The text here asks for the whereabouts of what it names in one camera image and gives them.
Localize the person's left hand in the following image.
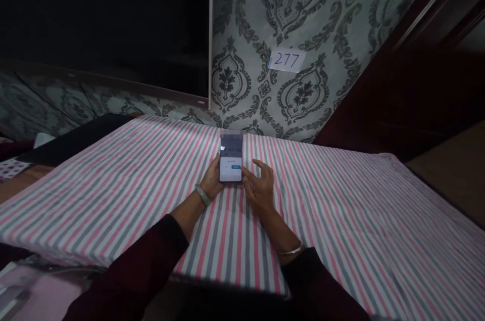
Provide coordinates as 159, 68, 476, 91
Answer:
200, 156, 226, 199

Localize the black flat board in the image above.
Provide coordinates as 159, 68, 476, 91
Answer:
18, 113, 138, 167

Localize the pink grey striped cloth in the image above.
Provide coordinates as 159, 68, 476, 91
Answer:
0, 113, 485, 321

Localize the dark wooden door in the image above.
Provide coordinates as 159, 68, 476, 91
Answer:
313, 0, 485, 164

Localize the large black television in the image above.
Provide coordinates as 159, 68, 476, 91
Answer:
0, 0, 214, 110

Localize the pink patterned fabric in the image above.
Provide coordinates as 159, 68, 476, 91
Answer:
0, 154, 28, 185

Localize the person's right hand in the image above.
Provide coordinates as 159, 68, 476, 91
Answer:
239, 159, 277, 217

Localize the white paper note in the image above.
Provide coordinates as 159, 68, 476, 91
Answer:
267, 48, 306, 72

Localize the black smartphone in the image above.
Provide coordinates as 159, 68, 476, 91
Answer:
218, 133, 245, 184

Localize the person's right index finger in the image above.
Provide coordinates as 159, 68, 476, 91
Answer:
239, 165, 255, 190

